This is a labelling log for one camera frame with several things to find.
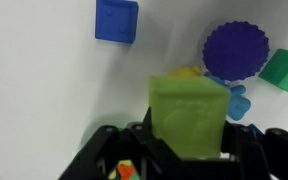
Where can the yellow toy piece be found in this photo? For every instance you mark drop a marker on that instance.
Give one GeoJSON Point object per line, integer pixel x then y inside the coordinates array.
{"type": "Point", "coordinates": [186, 71]}

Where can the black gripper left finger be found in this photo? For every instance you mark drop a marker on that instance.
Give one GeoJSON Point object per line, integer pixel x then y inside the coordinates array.
{"type": "Point", "coordinates": [152, 157]}

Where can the light blue toy piece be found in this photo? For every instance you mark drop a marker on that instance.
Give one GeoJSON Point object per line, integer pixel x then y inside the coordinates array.
{"type": "Point", "coordinates": [239, 105]}

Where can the purple ridged ball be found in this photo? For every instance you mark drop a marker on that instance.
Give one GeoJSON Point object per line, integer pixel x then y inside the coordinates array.
{"type": "Point", "coordinates": [236, 50]}

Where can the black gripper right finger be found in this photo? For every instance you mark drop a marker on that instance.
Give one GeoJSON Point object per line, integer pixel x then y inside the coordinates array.
{"type": "Point", "coordinates": [256, 155]}

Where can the green cube block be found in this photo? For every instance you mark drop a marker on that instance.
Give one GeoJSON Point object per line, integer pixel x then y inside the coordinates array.
{"type": "Point", "coordinates": [276, 70]}

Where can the royal blue square block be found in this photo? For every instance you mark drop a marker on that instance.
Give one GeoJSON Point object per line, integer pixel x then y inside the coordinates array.
{"type": "Point", "coordinates": [116, 20]}

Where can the light green translucent block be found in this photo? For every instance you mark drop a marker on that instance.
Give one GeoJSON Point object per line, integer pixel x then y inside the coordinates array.
{"type": "Point", "coordinates": [189, 113]}

